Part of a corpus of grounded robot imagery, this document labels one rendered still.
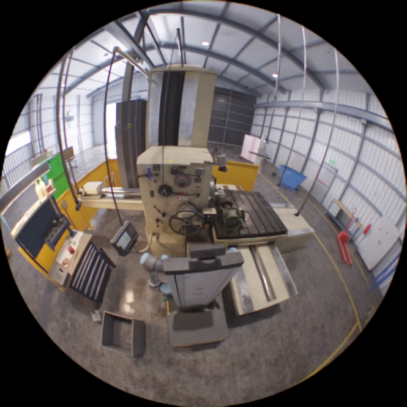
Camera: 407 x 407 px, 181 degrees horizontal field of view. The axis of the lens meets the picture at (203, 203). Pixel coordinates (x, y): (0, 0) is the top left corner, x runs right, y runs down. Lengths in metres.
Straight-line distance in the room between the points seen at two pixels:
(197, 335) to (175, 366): 1.09
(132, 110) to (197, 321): 2.58
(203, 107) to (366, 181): 7.27
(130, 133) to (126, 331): 2.70
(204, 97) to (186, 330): 2.60
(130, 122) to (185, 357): 3.39
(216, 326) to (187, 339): 0.30
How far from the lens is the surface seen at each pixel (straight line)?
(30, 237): 2.08
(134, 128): 1.99
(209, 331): 1.43
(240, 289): 1.70
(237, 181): 4.29
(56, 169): 4.51
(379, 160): 7.71
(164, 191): 1.30
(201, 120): 1.84
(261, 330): 2.57
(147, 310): 2.34
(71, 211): 3.31
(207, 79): 1.95
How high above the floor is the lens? 2.25
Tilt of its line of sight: 36 degrees down
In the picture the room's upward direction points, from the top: 8 degrees clockwise
